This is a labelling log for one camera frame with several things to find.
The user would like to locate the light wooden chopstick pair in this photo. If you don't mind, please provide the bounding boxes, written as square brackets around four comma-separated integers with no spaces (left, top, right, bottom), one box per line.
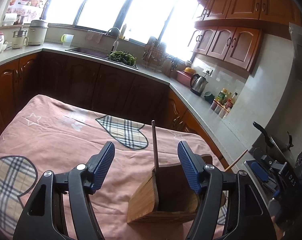
[224,149,248,172]

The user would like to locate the long dark chopstick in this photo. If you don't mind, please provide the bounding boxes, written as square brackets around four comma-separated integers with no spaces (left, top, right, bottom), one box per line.
[152,120,159,173]

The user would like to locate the kitchen faucet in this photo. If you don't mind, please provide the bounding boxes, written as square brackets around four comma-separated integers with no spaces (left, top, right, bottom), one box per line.
[105,27,120,53]

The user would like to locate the black wok with lid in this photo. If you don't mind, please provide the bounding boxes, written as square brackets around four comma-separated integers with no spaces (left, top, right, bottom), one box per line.
[253,121,294,164]

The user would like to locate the pink patterned tablecloth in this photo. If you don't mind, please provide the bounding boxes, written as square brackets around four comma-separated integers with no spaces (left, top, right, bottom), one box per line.
[0,94,229,240]

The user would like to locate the wooden utensil holder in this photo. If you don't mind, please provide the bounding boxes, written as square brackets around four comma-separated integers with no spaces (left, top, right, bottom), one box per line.
[126,154,228,224]

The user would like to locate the condiment bottles group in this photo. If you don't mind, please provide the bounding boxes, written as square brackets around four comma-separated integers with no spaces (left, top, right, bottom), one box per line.
[210,88,238,118]

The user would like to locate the lower wooden cabinets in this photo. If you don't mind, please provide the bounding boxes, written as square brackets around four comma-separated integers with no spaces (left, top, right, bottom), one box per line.
[0,52,223,159]

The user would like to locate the wooden cabinets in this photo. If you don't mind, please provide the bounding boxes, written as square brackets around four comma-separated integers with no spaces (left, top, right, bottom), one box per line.
[0,52,223,159]
[194,0,302,73]

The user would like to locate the stainless electric kettle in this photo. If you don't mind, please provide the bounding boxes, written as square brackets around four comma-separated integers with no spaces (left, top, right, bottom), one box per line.
[190,74,208,96]

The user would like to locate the range hood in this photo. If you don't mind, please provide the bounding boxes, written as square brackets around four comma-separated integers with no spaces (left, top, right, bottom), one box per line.
[288,22,302,91]

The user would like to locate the green vegetables in sink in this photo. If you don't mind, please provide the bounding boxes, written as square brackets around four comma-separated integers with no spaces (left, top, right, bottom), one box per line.
[107,51,136,67]

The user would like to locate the upper wooden cabinets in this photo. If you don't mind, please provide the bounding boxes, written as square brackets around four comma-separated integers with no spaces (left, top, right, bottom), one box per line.
[194,0,302,73]

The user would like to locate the small white blender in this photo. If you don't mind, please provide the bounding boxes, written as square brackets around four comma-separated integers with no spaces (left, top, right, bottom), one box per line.
[12,27,29,49]

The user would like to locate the white electric pot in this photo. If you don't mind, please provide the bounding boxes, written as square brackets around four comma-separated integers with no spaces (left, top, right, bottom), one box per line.
[27,20,48,46]

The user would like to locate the dish drying rack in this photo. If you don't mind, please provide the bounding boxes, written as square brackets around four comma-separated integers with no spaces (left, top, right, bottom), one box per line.
[142,36,166,67]

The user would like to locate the wall power outlet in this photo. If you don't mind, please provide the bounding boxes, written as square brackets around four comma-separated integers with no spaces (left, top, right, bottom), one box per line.
[203,68,213,76]

